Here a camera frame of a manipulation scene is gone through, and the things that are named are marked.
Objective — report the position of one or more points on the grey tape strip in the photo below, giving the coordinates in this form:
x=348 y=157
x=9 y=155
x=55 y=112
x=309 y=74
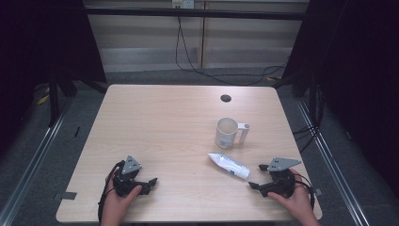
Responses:
x=65 y=196

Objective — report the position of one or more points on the aluminium floor rail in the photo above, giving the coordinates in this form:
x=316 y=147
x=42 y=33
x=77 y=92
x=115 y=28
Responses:
x=338 y=175
x=28 y=175

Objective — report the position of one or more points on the small black floor stick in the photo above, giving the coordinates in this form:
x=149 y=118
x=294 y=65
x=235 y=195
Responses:
x=77 y=132

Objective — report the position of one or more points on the yellow floor marker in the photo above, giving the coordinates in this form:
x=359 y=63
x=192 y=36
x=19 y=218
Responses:
x=42 y=100

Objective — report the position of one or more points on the dark round table grommet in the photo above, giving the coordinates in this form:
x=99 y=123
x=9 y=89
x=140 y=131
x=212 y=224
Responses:
x=226 y=98

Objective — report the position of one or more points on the black metal stand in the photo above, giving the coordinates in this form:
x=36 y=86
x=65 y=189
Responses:
x=54 y=100

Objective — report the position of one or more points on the person's left hand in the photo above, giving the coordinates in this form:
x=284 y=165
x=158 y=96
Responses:
x=116 y=205

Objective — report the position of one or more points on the white toothpaste tube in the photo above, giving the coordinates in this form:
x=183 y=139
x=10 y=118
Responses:
x=230 y=165

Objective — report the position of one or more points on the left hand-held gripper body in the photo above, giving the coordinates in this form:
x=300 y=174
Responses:
x=130 y=165

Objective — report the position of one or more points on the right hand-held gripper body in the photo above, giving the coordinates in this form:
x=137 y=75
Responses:
x=282 y=175

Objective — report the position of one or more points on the white wall socket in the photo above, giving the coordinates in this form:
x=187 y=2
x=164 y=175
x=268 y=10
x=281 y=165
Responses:
x=183 y=3

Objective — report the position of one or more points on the small grey tape piece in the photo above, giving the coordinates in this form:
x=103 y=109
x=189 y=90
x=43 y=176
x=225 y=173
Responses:
x=318 y=192

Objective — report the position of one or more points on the person's right hand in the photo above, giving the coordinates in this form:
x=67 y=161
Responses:
x=295 y=201

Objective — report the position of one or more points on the black horizontal frame bar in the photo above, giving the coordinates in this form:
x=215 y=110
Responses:
x=188 y=13

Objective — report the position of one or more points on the black curtain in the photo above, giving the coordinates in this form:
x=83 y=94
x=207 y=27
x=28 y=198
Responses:
x=44 y=40
x=357 y=78

